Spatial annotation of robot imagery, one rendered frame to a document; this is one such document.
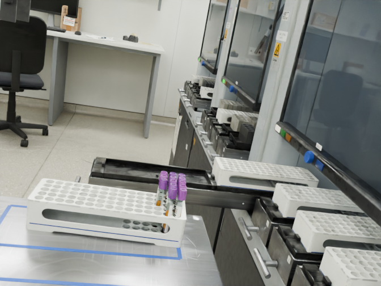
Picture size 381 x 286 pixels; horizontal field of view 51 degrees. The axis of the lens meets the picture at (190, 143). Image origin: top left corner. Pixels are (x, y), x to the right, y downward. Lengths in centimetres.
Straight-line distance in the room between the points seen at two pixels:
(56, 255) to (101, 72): 397
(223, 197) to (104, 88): 364
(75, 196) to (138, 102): 390
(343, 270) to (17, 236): 59
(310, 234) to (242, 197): 29
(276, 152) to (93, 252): 72
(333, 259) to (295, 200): 25
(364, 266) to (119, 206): 47
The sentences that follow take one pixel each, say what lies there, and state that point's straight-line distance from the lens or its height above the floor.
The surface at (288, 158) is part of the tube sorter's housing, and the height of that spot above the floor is 88.
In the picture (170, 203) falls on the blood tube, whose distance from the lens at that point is 77.
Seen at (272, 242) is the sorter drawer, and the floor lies 77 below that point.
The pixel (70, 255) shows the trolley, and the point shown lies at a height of 82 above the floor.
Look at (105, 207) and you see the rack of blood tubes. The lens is 78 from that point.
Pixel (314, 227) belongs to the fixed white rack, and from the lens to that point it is 92.
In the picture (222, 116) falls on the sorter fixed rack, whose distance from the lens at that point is 181.
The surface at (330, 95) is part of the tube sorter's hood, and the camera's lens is 99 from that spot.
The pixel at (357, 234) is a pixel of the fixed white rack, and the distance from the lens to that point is 98.
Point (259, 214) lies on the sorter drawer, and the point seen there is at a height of 78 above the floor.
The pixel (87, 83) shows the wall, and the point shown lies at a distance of 467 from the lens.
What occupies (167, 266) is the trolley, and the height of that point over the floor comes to 82.
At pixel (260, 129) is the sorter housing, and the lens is 144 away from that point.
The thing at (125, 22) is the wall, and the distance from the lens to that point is 456.
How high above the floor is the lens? 125
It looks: 17 degrees down
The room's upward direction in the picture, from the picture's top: 11 degrees clockwise
